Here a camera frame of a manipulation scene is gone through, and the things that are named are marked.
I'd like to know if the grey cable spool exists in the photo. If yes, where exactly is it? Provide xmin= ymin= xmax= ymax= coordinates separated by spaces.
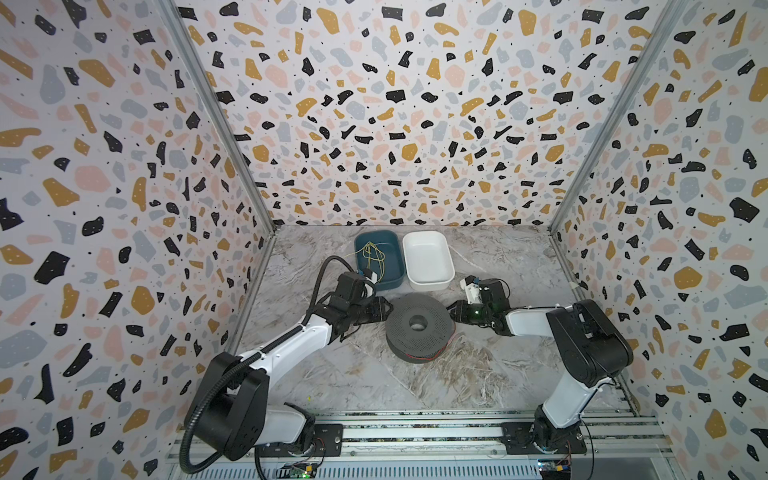
xmin=385 ymin=293 xmax=455 ymax=364

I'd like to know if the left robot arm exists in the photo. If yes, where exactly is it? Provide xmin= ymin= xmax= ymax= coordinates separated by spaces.
xmin=178 ymin=255 xmax=393 ymax=475

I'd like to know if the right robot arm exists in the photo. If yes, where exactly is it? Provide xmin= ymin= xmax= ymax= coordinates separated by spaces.
xmin=447 ymin=276 xmax=634 ymax=454

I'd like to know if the teal plastic bin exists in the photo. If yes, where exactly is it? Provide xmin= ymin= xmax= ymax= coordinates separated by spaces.
xmin=354 ymin=230 xmax=406 ymax=292

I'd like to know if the white plastic bin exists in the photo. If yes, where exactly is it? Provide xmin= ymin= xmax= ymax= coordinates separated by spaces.
xmin=402 ymin=231 xmax=455 ymax=292

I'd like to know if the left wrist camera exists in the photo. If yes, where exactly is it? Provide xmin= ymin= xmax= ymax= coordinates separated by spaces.
xmin=359 ymin=268 xmax=379 ymax=284

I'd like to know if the yellow cable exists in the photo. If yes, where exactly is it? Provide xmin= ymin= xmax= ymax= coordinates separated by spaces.
xmin=341 ymin=241 xmax=388 ymax=283

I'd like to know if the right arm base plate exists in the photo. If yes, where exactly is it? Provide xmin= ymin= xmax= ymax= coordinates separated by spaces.
xmin=500 ymin=421 xmax=588 ymax=455

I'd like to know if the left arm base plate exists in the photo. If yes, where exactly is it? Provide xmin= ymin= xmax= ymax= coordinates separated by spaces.
xmin=299 ymin=423 xmax=344 ymax=457

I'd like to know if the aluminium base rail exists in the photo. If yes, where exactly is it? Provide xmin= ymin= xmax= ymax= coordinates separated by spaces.
xmin=198 ymin=409 xmax=684 ymax=479

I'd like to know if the left frame post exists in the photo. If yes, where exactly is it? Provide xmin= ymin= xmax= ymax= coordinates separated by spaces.
xmin=154 ymin=0 xmax=277 ymax=235

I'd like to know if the frame post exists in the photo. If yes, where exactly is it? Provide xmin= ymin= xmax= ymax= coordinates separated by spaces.
xmin=548 ymin=0 xmax=688 ymax=235
xmin=154 ymin=0 xmax=277 ymax=235

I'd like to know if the right frame post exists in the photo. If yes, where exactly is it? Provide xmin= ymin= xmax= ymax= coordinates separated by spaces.
xmin=548 ymin=0 xmax=688 ymax=235

